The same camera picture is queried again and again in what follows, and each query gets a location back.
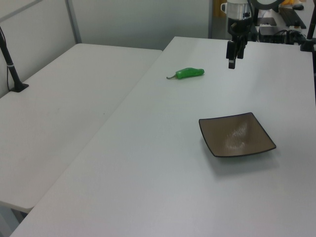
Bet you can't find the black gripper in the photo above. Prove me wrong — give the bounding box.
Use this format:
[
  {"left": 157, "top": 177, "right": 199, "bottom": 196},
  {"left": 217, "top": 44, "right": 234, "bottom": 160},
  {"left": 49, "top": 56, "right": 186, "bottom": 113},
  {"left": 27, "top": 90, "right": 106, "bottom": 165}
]
[{"left": 226, "top": 18, "right": 251, "bottom": 70}]

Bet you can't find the green chili pepper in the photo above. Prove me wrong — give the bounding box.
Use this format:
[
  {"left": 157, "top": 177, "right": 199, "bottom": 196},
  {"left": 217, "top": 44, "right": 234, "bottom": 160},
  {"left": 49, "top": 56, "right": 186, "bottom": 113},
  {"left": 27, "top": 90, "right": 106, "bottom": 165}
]
[{"left": 166, "top": 67, "right": 205, "bottom": 80}]

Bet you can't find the square brown ceramic plate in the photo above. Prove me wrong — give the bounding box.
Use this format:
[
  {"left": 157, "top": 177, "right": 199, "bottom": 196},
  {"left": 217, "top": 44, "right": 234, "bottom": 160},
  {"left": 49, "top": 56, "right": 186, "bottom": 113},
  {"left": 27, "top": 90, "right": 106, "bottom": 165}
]
[{"left": 198, "top": 112, "right": 277, "bottom": 158}]

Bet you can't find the black equipment box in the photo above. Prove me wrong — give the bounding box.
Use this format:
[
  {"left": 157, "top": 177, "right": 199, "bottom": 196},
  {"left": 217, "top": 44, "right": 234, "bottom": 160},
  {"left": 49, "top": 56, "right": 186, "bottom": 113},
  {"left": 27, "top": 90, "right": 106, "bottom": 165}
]
[{"left": 258, "top": 26, "right": 289, "bottom": 43}]

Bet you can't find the black clamp stand pole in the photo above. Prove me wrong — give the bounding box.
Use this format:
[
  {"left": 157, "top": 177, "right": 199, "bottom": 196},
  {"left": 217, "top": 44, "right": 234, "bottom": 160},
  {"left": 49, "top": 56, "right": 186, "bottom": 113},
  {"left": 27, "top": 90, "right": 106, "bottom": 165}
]
[{"left": 300, "top": 17, "right": 316, "bottom": 52}]

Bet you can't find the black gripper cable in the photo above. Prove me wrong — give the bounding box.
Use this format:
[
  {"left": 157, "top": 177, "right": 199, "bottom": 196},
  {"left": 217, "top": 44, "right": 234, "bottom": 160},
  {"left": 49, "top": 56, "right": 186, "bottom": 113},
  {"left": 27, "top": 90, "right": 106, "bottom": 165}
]
[{"left": 246, "top": 0, "right": 255, "bottom": 34}]

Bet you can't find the grey partition frame post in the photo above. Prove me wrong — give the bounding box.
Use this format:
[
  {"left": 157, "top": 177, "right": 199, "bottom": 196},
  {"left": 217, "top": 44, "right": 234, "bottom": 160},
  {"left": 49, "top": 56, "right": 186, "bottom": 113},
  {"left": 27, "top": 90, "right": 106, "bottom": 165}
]
[{"left": 65, "top": 0, "right": 82, "bottom": 45}]

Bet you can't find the black camera stand pole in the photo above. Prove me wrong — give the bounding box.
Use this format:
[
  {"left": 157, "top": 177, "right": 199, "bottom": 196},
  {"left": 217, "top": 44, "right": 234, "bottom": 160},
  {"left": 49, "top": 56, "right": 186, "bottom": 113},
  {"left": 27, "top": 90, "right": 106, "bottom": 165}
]
[{"left": 0, "top": 26, "right": 30, "bottom": 93}]

